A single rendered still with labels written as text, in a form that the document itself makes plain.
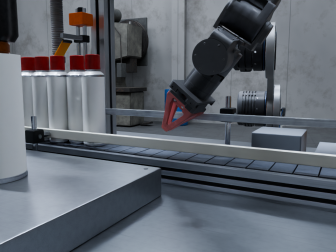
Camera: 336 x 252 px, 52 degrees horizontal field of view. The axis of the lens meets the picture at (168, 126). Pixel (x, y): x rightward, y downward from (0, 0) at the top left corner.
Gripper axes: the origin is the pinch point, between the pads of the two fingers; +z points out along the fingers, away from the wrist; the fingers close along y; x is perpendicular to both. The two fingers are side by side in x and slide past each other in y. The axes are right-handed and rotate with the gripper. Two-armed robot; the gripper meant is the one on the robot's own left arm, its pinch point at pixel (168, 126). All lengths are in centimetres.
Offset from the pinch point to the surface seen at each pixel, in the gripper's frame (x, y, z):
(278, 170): 20.7, 2.6, -9.2
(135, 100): -267, -574, 249
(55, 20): -46.2, -10.5, 5.0
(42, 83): -31.1, 0.4, 14.6
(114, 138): -6.6, 2.8, 9.2
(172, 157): 5.2, 1.8, 3.3
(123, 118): -257, -555, 290
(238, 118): 9.1, -4.1, -9.6
